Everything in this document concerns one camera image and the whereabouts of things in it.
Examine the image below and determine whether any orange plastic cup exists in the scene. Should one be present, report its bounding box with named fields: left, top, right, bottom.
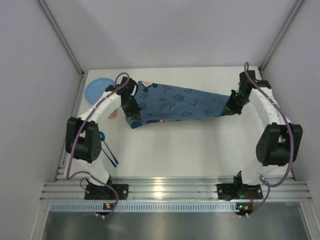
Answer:
left=108, top=109, right=118, bottom=120

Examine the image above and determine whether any perforated cable duct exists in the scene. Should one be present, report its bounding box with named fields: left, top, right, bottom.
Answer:
left=50, top=202, right=252, bottom=213

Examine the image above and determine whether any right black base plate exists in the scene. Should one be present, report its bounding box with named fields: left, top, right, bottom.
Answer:
left=216, top=183, right=263, bottom=201

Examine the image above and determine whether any aluminium mounting rail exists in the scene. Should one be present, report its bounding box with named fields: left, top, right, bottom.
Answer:
left=40, top=177, right=312, bottom=202

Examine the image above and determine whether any blue plastic plate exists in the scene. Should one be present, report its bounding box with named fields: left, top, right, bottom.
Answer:
left=84, top=77, right=115, bottom=105

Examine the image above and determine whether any blue letter-print placemat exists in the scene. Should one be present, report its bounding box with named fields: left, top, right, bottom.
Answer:
left=125, top=81, right=230, bottom=129

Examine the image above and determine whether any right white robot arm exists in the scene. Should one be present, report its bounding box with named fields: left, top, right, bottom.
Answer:
left=221, top=65, right=303, bottom=192

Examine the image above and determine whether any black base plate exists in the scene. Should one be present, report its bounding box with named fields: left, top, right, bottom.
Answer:
left=216, top=183, right=263, bottom=201
left=84, top=183, right=129, bottom=200

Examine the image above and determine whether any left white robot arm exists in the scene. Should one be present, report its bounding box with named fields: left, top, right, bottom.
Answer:
left=65, top=72, right=142, bottom=186

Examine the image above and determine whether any blue metal spoon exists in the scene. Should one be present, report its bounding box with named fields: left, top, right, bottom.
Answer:
left=99, top=131, right=119, bottom=166

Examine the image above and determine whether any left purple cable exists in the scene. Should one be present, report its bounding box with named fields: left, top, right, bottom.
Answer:
left=65, top=72, right=131, bottom=218

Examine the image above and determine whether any blue metal fork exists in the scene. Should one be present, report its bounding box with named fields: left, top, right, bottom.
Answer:
left=101, top=149, right=117, bottom=168

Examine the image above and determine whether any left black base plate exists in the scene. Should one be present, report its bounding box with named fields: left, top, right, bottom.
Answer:
left=84, top=183, right=129, bottom=200

